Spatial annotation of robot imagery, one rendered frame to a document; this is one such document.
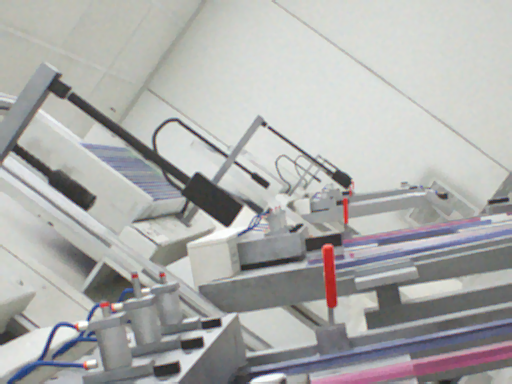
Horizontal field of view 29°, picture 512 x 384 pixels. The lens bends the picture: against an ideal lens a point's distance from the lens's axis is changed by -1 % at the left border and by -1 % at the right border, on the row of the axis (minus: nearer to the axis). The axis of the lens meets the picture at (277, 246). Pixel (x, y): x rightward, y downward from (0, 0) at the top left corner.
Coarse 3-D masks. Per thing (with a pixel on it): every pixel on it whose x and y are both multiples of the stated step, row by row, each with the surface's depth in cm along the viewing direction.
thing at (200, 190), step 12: (192, 180) 76; (204, 180) 76; (192, 192) 77; (204, 192) 76; (216, 192) 76; (228, 192) 77; (204, 204) 76; (216, 204) 76; (228, 204) 76; (240, 204) 76; (216, 216) 77; (228, 216) 76
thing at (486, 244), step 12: (480, 240) 118; (492, 240) 117; (504, 240) 117; (432, 252) 118; (444, 252) 118; (456, 252) 117; (468, 252) 117; (372, 264) 118; (384, 264) 118; (396, 264) 118; (336, 276) 119; (348, 276) 119
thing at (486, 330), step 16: (432, 336) 92; (448, 336) 92; (464, 336) 92; (480, 336) 92; (336, 352) 94; (352, 352) 93; (368, 352) 93; (384, 352) 93; (256, 368) 95; (272, 368) 94; (288, 368) 94; (304, 368) 93
